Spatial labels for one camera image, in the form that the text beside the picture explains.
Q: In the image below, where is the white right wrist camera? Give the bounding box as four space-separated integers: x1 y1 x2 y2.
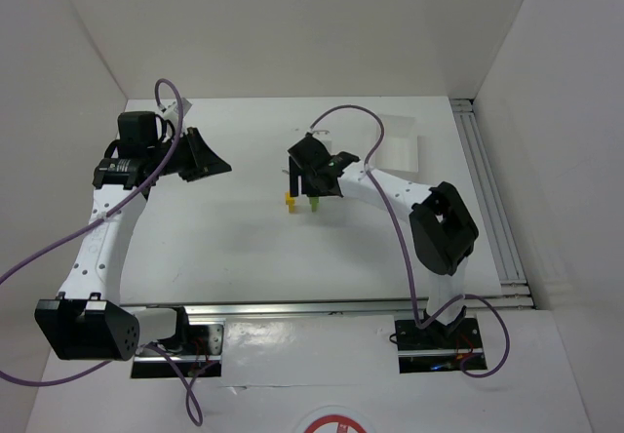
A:
311 130 332 144

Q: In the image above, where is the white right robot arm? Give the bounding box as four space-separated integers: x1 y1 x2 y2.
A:
288 133 479 336

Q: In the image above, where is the round red white sticker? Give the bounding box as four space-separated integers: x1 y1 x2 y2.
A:
293 405 376 433

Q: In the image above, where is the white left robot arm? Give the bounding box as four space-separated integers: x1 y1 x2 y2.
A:
34 105 231 361

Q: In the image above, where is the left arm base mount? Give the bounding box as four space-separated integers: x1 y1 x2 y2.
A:
131 321 224 379

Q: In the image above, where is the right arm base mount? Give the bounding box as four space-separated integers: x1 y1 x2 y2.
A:
389 317 488 374

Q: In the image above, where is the white perforated plastic basket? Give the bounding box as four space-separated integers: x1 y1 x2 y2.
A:
373 114 419 180

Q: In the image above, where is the aluminium front rail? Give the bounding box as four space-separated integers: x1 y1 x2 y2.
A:
75 297 440 320

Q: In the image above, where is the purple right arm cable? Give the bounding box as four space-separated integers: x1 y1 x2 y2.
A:
308 104 512 378

